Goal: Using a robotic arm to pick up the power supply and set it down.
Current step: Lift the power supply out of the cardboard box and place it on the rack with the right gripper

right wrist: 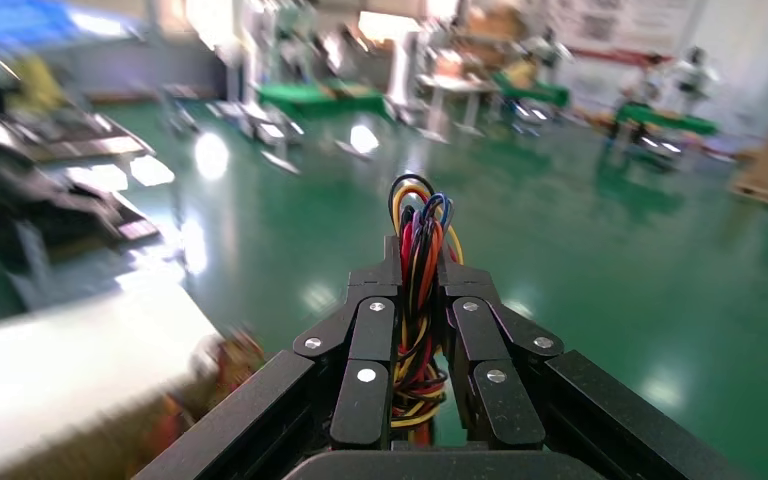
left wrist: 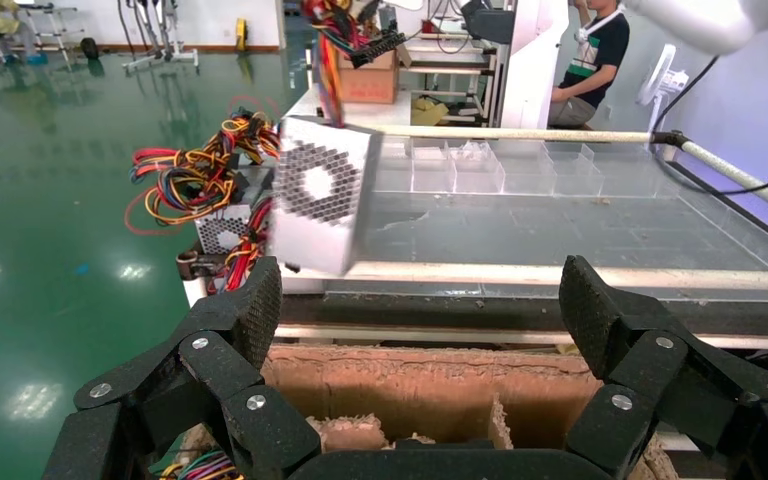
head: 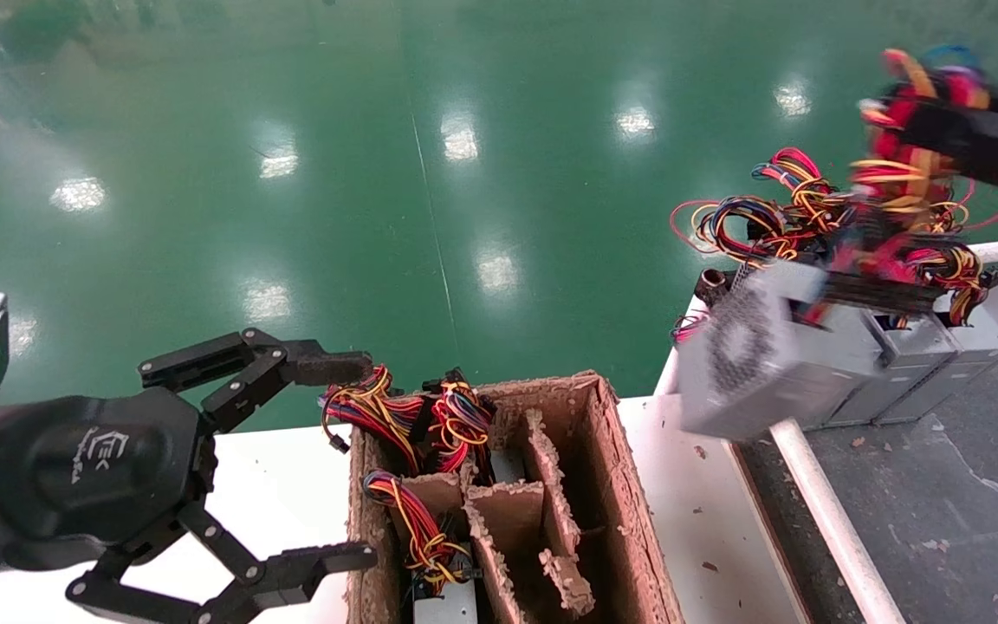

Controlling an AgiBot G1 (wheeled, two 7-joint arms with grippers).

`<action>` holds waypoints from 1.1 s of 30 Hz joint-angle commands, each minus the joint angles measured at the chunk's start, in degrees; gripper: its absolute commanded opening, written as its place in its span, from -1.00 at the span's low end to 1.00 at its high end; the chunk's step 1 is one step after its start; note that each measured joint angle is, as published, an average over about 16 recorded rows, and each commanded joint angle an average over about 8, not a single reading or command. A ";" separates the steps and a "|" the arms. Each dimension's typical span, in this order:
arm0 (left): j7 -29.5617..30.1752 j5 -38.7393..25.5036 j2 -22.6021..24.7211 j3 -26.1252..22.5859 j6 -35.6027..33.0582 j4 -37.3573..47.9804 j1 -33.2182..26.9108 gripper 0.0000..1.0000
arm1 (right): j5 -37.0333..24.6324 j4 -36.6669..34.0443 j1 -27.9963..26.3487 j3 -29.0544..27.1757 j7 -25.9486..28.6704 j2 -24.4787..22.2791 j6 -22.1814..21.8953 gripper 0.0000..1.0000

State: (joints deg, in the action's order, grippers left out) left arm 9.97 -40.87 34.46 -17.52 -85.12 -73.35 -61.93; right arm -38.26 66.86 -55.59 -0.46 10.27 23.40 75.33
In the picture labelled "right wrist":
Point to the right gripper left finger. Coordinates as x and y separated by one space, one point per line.
371 344

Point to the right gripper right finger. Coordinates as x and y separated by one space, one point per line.
490 344

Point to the green workbench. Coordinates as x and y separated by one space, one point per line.
321 99
536 91
669 119

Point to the white table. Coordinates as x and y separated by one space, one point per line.
457 86

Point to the dark grey power supply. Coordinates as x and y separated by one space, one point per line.
112 218
86 142

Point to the brown cardboard box with dividers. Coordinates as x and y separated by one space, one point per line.
92 457

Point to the white robot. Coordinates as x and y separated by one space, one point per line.
694 76

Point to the blue board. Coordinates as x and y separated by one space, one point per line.
26 20

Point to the white wall poster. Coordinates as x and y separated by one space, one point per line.
616 26

